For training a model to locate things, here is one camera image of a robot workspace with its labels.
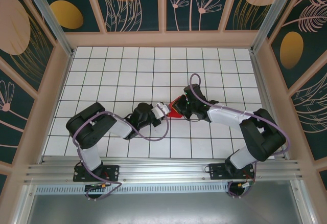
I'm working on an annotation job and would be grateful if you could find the red cloth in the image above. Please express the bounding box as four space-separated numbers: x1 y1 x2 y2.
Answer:
167 96 185 119

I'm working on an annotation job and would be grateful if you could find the grey metal sheet panel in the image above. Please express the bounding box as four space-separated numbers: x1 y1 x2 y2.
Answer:
14 179 316 224

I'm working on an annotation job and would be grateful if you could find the small board with yellow connector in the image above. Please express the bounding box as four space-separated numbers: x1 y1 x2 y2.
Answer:
85 182 108 191
236 182 256 190

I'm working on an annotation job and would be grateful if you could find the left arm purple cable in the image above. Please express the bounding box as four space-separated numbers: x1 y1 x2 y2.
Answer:
73 106 171 202

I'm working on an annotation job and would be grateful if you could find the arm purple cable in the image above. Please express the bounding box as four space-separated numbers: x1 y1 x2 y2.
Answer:
73 106 171 202
190 73 288 199

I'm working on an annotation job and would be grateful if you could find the aluminium front rail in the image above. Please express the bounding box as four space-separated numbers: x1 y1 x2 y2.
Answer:
24 156 305 184

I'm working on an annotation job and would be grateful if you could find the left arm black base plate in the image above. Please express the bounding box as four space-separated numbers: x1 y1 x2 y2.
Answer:
73 164 120 183

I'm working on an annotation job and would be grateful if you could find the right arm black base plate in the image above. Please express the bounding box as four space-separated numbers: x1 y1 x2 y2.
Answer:
208 162 255 181

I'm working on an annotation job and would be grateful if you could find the slotted grey cable duct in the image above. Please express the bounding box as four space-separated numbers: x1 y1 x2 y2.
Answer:
35 184 230 195

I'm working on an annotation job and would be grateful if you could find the aluminium side rail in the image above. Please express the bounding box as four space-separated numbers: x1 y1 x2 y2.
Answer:
250 51 289 161

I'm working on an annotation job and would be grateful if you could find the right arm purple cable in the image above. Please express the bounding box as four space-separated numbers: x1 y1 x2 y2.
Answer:
190 73 288 199

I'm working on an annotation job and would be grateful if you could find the aluminium corner post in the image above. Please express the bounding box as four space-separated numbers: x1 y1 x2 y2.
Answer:
20 0 75 57
250 0 307 53

